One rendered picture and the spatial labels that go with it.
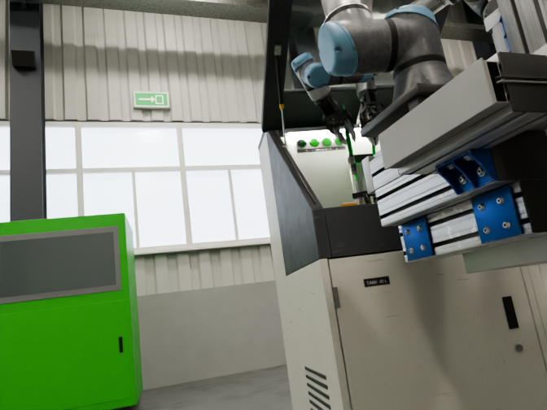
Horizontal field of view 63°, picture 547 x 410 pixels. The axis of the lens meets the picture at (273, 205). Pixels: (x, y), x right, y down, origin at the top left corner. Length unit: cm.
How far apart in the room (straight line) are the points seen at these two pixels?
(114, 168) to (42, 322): 228
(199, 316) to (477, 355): 416
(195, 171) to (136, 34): 199
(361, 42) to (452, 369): 100
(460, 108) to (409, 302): 89
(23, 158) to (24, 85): 84
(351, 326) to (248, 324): 417
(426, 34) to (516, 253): 49
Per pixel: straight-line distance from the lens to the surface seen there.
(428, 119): 76
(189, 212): 555
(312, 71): 143
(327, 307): 139
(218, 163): 586
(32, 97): 563
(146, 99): 599
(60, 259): 402
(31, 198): 522
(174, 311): 538
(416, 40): 107
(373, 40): 103
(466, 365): 157
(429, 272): 152
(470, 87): 69
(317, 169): 205
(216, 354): 546
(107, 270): 394
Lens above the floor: 66
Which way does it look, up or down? 13 degrees up
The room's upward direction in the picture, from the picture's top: 8 degrees counter-clockwise
